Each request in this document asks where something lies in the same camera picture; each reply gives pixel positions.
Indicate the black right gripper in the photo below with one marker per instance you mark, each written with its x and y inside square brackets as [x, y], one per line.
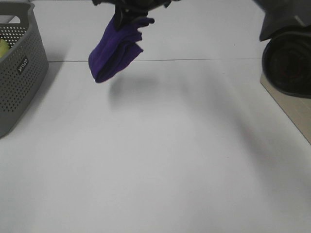
[134, 5]

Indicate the purple towel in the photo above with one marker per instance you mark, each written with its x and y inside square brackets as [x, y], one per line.
[114, 52]

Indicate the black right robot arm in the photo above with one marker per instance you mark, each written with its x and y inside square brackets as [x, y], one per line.
[286, 60]

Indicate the grey perforated plastic basket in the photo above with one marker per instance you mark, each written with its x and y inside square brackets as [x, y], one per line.
[24, 67]

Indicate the green item in basket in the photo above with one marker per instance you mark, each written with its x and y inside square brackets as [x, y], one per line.
[4, 47]

